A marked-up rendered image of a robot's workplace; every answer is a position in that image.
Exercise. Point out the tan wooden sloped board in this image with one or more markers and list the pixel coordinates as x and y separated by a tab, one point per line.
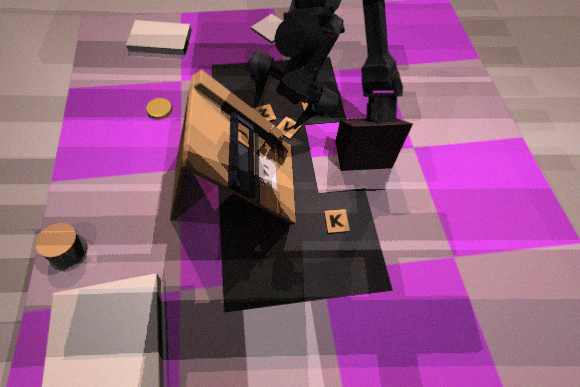
209	148

